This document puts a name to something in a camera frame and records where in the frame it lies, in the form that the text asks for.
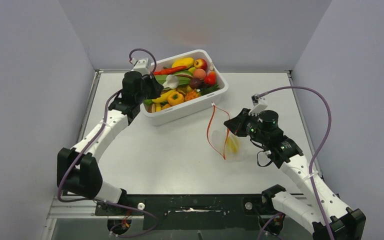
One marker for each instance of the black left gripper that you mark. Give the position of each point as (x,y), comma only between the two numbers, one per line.
(157,88)

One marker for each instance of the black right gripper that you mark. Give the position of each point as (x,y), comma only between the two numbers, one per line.
(236,125)

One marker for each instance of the yellow green starfruit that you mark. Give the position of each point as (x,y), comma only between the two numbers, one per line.
(233,144)

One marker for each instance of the white garlic bulb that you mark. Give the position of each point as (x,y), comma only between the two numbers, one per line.
(171,82)

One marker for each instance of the clear zip top bag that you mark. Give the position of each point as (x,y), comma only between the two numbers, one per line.
(217,134)

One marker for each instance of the green leaf vegetable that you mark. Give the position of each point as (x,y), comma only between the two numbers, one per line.
(184,77)

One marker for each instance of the red tomato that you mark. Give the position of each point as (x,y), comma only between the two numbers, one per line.
(210,79)

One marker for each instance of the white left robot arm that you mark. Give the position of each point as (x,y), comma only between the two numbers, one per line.
(78,169)

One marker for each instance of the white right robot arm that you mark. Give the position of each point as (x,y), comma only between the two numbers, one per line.
(327,216)

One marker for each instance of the orange fried food piece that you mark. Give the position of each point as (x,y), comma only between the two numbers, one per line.
(192,95)

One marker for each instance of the yellow banana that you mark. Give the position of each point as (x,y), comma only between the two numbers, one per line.
(163,97)

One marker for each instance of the red chili pepper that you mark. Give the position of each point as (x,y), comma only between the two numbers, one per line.
(170,71)

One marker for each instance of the yellow bell pepper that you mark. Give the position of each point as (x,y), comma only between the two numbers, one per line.
(175,98)

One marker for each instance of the white plastic bin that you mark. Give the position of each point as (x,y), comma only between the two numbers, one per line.
(162,113)

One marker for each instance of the dark purple passionfruit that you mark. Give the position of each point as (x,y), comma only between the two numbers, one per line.
(195,83)

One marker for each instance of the yellow mango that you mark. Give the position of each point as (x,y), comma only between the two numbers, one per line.
(187,62)

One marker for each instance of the pink peach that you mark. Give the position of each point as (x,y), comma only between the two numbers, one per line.
(199,74)

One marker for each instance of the red apple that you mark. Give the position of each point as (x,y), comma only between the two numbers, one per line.
(200,63)

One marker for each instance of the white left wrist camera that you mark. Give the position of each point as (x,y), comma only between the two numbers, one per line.
(141,65)

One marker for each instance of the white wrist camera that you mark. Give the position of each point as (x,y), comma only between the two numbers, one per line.
(259,105)
(141,65)

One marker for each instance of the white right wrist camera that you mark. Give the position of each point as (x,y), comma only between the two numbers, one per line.
(259,105)

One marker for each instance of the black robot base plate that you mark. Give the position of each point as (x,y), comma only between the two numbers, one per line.
(203,211)

